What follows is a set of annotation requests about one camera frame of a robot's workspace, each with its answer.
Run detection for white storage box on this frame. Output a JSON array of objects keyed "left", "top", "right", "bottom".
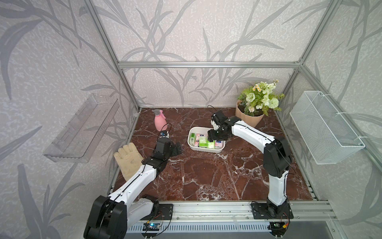
[{"left": 187, "top": 126, "right": 226, "bottom": 153}]

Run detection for green tissue pack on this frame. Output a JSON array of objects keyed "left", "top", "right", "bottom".
[
  {"left": 190, "top": 133, "right": 196, "bottom": 146},
  {"left": 199, "top": 135, "right": 209, "bottom": 147},
  {"left": 208, "top": 141, "right": 215, "bottom": 149}
]

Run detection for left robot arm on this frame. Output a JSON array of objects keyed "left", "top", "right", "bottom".
[{"left": 83, "top": 137, "right": 182, "bottom": 239}]

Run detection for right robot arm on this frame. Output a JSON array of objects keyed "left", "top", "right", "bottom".
[{"left": 208, "top": 111, "right": 292, "bottom": 212}]

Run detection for pink spray bottle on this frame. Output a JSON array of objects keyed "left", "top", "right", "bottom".
[{"left": 152, "top": 109, "right": 167, "bottom": 131}]

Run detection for beige flower pot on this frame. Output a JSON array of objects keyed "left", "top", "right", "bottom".
[{"left": 235, "top": 100, "right": 264, "bottom": 127}]

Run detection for beige work glove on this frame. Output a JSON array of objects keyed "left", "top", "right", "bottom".
[{"left": 113, "top": 142, "right": 143, "bottom": 181}]

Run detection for artificial green white flowers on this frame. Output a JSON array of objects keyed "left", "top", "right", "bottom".
[{"left": 238, "top": 80, "right": 285, "bottom": 117}]

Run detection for left green circuit board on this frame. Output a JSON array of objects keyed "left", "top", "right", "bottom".
[{"left": 142, "top": 222, "right": 162, "bottom": 232}]

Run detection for right circuit board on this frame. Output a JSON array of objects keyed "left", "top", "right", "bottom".
[{"left": 269, "top": 222, "right": 289, "bottom": 233}]

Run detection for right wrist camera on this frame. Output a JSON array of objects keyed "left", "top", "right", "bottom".
[{"left": 211, "top": 110, "right": 228, "bottom": 130}]

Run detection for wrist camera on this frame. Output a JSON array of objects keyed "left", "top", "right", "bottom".
[
  {"left": 159, "top": 130, "right": 169, "bottom": 138},
  {"left": 211, "top": 110, "right": 228, "bottom": 130}
]

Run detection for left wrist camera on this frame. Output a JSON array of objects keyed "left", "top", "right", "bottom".
[{"left": 159, "top": 130, "right": 169, "bottom": 138}]

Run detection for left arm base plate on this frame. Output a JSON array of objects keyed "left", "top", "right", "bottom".
[{"left": 141, "top": 204, "right": 174, "bottom": 221}]

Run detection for aluminium front rail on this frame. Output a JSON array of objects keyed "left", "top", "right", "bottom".
[{"left": 86, "top": 201, "right": 341, "bottom": 224}]

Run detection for clear acrylic wall shelf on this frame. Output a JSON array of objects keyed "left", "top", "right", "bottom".
[{"left": 43, "top": 94, "right": 120, "bottom": 163}]

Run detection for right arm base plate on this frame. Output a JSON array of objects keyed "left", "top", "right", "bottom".
[{"left": 250, "top": 199, "right": 294, "bottom": 220}]

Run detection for white wire mesh basket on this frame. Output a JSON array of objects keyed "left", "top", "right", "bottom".
[{"left": 290, "top": 91, "right": 365, "bottom": 165}]

